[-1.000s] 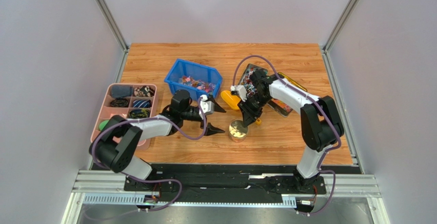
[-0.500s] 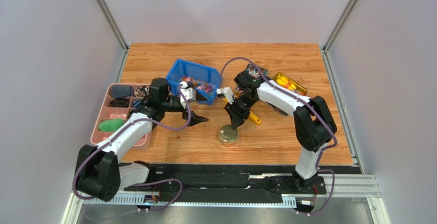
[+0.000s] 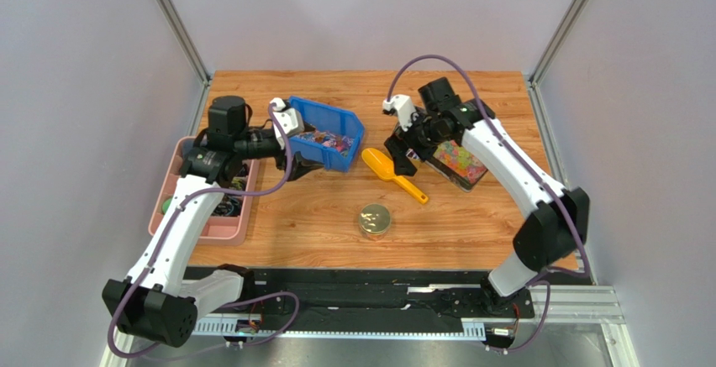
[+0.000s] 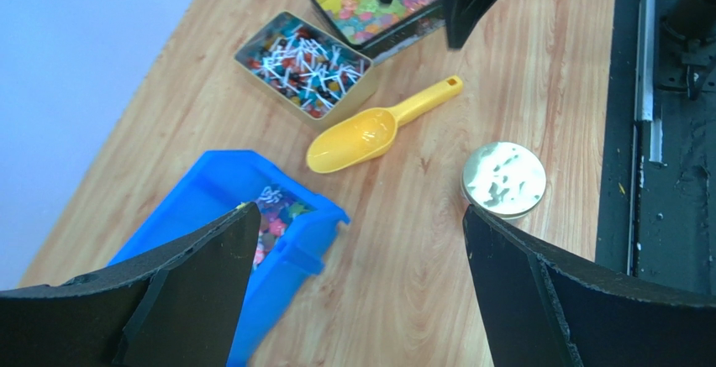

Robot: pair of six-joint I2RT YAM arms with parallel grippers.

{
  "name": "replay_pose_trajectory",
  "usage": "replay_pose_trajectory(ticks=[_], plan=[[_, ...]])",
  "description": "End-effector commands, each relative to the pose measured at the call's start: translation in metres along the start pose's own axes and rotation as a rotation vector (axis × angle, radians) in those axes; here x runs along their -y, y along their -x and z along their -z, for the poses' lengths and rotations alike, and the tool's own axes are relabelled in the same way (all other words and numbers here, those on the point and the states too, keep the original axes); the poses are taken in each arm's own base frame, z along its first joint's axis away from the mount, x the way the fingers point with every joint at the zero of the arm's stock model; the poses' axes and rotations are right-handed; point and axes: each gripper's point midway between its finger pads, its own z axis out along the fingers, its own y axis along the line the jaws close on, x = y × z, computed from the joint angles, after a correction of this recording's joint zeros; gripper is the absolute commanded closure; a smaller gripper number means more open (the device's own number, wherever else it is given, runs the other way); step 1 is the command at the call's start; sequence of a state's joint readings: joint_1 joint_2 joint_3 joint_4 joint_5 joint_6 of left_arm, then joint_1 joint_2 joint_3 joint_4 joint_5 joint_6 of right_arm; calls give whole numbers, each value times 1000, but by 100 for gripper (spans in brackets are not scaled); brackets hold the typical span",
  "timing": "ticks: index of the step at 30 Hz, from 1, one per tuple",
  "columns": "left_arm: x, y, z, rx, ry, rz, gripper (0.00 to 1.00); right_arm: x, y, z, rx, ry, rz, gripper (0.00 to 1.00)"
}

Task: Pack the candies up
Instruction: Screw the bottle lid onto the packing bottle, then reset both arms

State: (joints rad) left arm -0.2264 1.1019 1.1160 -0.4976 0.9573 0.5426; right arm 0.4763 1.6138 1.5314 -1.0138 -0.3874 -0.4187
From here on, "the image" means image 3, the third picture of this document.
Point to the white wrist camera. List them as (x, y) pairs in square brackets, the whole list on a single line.
[(402, 107), (286, 119)]

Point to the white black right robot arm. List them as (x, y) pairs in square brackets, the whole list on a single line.
[(555, 217)]

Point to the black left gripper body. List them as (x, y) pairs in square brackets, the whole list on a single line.
[(281, 160)]

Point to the blue plastic candy bin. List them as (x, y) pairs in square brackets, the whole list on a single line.
[(337, 135)]

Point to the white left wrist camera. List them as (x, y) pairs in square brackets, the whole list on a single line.
[(286, 119)]

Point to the yellow plastic scoop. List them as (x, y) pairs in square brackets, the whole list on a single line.
[(383, 168)]

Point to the clear glass jar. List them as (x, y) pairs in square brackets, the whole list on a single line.
[(372, 234)]

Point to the pink compartment tray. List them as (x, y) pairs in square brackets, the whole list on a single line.
[(229, 222)]

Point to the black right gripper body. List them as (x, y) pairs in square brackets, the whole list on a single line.
[(408, 141)]

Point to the green plush toy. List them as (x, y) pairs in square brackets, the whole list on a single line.
[(165, 205)]

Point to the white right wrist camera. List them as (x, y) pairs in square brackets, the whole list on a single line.
[(402, 107)]

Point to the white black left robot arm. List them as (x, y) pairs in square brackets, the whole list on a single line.
[(152, 301)]

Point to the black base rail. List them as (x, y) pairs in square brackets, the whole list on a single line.
[(376, 301)]

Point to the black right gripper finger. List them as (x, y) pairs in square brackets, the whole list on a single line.
[(397, 150), (408, 163)]

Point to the white jar lid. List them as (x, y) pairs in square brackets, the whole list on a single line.
[(375, 216)]

